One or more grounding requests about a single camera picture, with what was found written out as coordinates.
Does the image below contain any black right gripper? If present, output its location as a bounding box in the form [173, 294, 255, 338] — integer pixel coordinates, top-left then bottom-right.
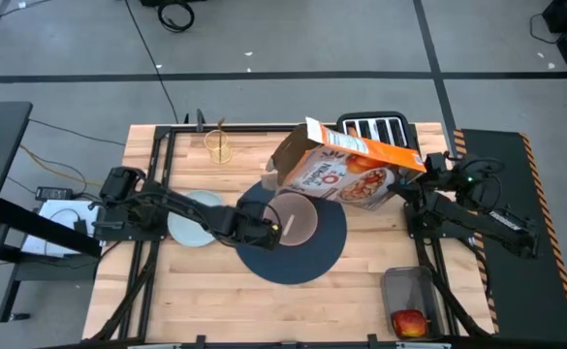
[392, 150, 461, 206]

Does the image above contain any white plate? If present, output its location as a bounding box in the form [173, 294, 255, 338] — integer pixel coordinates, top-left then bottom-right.
[167, 189, 226, 248]

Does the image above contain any pale pink bowl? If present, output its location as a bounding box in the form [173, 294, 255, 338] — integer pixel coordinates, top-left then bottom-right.
[262, 190, 319, 247]

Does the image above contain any orange pumpkin cereal box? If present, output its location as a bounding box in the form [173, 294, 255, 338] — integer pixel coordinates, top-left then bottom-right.
[261, 115, 428, 212]

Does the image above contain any black four-slot toaster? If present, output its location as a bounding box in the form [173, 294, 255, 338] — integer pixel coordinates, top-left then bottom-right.
[335, 111, 418, 152]

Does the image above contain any round dark blue placemat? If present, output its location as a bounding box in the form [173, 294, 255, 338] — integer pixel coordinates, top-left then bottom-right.
[236, 181, 348, 286]

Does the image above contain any clear grey plastic bin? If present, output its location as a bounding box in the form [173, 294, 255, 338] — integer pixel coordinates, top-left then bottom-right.
[381, 266, 447, 340]

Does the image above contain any red apple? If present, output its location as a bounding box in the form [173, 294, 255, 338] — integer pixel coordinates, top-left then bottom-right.
[391, 308, 430, 339]

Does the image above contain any black mat with hazard stripes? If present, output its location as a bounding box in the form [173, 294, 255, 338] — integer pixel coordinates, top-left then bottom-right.
[452, 128, 567, 344]

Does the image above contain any white paper sheet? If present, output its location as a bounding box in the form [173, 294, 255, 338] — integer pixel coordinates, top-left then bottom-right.
[20, 199, 103, 258]

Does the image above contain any black power adapter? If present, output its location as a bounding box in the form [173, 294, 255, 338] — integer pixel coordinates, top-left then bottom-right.
[35, 186, 74, 202]

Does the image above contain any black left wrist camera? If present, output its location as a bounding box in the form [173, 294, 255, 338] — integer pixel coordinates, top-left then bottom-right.
[255, 218, 283, 252]

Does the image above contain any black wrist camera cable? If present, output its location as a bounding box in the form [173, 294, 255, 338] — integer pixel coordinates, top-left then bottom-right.
[236, 199, 284, 229]

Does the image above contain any gold wire utensil holder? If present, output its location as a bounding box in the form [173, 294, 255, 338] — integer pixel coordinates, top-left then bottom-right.
[203, 128, 235, 165]

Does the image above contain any black aluminium table frame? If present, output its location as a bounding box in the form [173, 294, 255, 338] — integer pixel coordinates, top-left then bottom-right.
[88, 110, 495, 348]

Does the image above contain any long black floor cable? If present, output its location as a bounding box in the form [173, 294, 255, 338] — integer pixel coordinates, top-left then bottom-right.
[125, 0, 180, 125]

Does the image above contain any orange floor cable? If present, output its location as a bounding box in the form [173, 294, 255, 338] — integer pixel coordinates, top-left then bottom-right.
[19, 144, 106, 188]

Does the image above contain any coiled black floor cable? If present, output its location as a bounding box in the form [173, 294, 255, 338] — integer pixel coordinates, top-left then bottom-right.
[157, 1, 196, 34]

